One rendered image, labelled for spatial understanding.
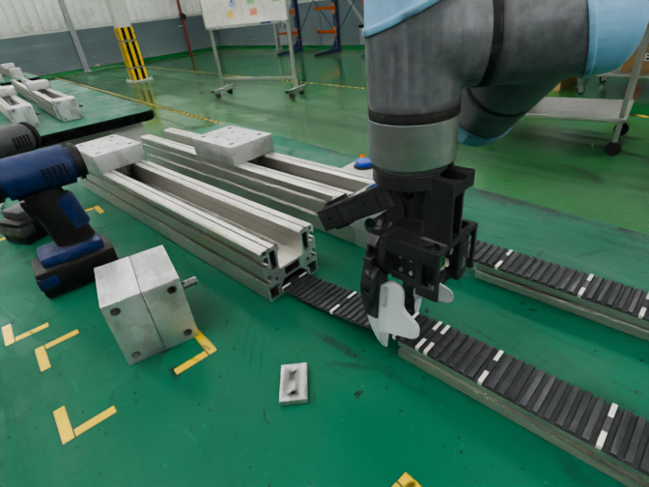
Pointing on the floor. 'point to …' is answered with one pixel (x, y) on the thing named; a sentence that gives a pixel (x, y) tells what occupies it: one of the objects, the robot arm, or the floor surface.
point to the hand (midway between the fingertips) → (394, 320)
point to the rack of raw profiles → (316, 29)
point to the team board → (235, 16)
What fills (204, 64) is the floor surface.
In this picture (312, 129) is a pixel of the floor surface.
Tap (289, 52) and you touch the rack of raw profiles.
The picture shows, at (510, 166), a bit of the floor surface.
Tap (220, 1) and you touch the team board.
